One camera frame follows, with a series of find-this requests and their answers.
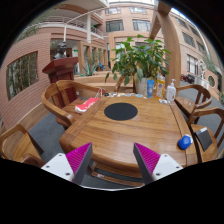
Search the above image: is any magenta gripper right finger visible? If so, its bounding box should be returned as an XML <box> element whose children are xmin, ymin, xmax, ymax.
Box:
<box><xmin>133</xmin><ymin>143</ymin><xmax>182</xmax><ymax>185</ymax></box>

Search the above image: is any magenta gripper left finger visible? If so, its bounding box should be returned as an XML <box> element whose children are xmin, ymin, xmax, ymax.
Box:
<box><xmin>42</xmin><ymin>142</ymin><xmax>93</xmax><ymax>185</ymax></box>

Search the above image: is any blue computer mouse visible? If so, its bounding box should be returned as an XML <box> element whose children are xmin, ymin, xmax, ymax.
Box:
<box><xmin>178</xmin><ymin>134</ymin><xmax>193</xmax><ymax>150</ymax></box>

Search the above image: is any round black mouse pad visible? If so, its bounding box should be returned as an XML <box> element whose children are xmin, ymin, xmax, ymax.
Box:
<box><xmin>104</xmin><ymin>103</ymin><xmax>138</xmax><ymax>121</ymax></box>

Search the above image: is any wooden table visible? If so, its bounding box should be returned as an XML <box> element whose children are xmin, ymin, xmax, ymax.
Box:
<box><xmin>59</xmin><ymin>96</ymin><xmax>198</xmax><ymax>186</ymax></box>

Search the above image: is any dark notebook on chair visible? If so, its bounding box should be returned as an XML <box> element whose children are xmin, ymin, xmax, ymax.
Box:
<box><xmin>195</xmin><ymin>128</ymin><xmax>212</xmax><ymax>151</ymax></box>

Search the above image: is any wooden chair near left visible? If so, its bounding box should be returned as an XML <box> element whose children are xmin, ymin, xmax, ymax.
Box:
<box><xmin>0</xmin><ymin>124</ymin><xmax>45</xmax><ymax>168</ymax></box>

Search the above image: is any wooden chair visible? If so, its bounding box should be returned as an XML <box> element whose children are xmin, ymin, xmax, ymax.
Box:
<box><xmin>0</xmin><ymin>124</ymin><xmax>45</xmax><ymax>168</ymax></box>
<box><xmin>188</xmin><ymin>107</ymin><xmax>224</xmax><ymax>163</ymax></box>
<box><xmin>175</xmin><ymin>84</ymin><xmax>212</xmax><ymax>118</ymax></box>

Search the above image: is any wooden chair near right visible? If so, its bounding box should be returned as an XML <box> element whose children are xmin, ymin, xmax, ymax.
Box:
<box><xmin>188</xmin><ymin>107</ymin><xmax>224</xmax><ymax>163</ymax></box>

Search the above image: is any wooden armchair far left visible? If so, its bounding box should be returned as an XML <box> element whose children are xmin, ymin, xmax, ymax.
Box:
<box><xmin>41</xmin><ymin>80</ymin><xmax>106</xmax><ymax>129</ymax></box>

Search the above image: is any white pump bottle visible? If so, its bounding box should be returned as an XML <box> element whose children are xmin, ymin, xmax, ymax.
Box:
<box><xmin>166</xmin><ymin>79</ymin><xmax>176</xmax><ymax>102</ymax></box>

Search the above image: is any yellow bottle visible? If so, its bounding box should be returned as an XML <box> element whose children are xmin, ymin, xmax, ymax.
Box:
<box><xmin>156</xmin><ymin>76</ymin><xmax>165</xmax><ymax>98</ymax></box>

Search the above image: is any blue tube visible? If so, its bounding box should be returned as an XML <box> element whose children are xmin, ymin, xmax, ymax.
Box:
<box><xmin>147</xmin><ymin>80</ymin><xmax>154</xmax><ymax>98</ymax></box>

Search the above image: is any wooden chair far right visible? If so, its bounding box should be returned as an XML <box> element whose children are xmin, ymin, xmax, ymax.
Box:
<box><xmin>175</xmin><ymin>84</ymin><xmax>212</xmax><ymax>118</ymax></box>

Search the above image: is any potted green plant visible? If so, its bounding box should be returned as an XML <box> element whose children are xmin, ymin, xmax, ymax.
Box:
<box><xmin>111</xmin><ymin>34</ymin><xmax>171</xmax><ymax>92</ymax></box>

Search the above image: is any dark bust statue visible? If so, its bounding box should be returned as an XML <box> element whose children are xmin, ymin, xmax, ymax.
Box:
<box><xmin>54</xmin><ymin>42</ymin><xmax>66</xmax><ymax>59</ymax></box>

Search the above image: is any red wooden pedestal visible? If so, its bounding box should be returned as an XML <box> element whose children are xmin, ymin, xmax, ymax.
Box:
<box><xmin>42</xmin><ymin>57</ymin><xmax>78</xmax><ymax>83</ymax></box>

